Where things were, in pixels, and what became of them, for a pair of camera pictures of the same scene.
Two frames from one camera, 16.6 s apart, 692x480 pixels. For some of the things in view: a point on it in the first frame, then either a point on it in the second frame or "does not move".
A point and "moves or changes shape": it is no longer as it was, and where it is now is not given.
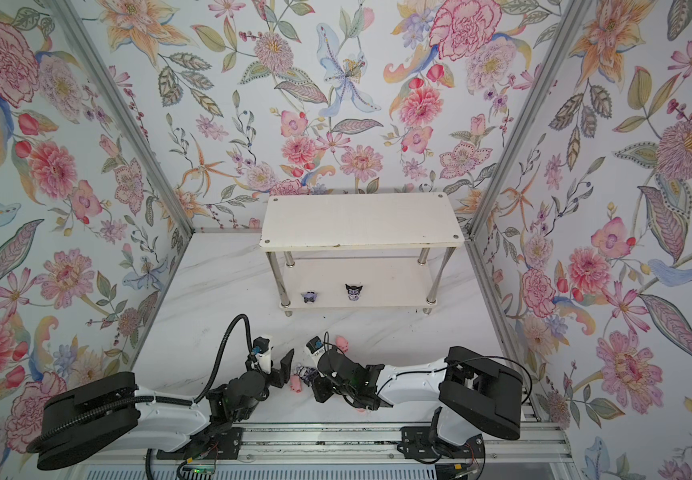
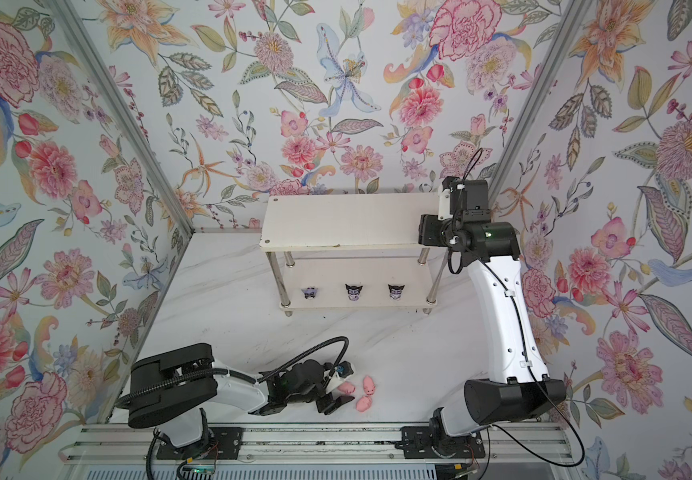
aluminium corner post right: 554,62 does not move
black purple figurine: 353,291 does not move
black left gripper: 277,371 -> 327,387
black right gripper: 325,384 -> 431,230
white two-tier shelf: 360,251 does not move
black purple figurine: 307,374 moves or changes shape
